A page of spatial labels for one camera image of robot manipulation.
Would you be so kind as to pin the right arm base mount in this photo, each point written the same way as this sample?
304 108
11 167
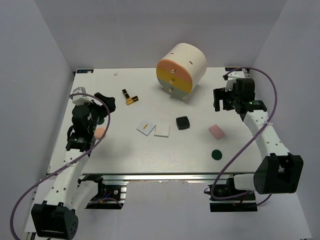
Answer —
225 198

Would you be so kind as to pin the dark green round disc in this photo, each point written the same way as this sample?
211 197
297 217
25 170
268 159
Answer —
216 155

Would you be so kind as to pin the peach round powder puff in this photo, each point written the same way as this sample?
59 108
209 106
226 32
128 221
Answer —
99 132

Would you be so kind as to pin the blue corner label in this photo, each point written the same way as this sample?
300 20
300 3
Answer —
84 71
237 69

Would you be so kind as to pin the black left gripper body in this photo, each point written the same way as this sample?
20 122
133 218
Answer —
97 112

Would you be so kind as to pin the white square compact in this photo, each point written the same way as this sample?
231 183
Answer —
162 130

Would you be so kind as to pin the blue right corner label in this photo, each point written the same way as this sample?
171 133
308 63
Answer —
237 69

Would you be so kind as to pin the gold lipstick tube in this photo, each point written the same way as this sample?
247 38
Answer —
132 100

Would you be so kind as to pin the blue left corner label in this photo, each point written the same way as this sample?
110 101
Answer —
84 71

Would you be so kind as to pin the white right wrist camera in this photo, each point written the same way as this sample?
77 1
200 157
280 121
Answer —
232 78

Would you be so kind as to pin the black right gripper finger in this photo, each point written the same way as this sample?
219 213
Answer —
227 105
216 105

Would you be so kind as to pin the pink rectangular compact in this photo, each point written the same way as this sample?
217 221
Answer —
216 132

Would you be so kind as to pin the white compact with gold stripe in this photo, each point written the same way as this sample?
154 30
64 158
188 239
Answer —
145 127

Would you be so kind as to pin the yellow middle drawer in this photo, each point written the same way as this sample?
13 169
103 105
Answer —
180 79

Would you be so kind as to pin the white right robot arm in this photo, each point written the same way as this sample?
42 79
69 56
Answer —
279 171

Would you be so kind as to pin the black square compact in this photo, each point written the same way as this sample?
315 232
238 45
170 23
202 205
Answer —
182 122

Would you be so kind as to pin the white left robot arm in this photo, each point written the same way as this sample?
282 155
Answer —
55 217

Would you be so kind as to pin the orange top drawer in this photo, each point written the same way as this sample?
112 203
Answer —
166 65

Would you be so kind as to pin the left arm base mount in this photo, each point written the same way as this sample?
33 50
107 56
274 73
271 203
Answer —
110 194

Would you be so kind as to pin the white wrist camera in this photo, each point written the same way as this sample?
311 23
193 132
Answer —
78 98
232 78

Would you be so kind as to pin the cream cylindrical drawer organizer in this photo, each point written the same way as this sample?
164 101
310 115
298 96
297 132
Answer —
191 58

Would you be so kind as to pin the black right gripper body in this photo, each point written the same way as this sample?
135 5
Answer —
221 94

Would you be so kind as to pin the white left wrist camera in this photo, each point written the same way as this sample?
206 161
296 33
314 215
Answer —
78 98

